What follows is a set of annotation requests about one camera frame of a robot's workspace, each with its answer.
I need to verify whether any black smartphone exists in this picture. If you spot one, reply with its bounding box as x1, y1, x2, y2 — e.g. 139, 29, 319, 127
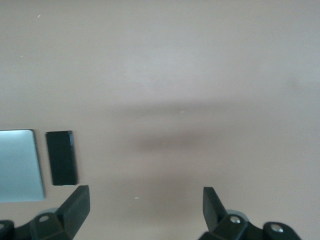
45, 130, 79, 186

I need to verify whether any silver closed laptop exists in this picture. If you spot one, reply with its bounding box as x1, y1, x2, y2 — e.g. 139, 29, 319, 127
0, 129, 46, 203

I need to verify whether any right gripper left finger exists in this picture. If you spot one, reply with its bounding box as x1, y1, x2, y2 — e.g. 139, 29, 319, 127
0, 184, 91, 240

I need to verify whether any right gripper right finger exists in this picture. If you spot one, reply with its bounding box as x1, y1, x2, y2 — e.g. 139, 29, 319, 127
198, 186, 302, 240

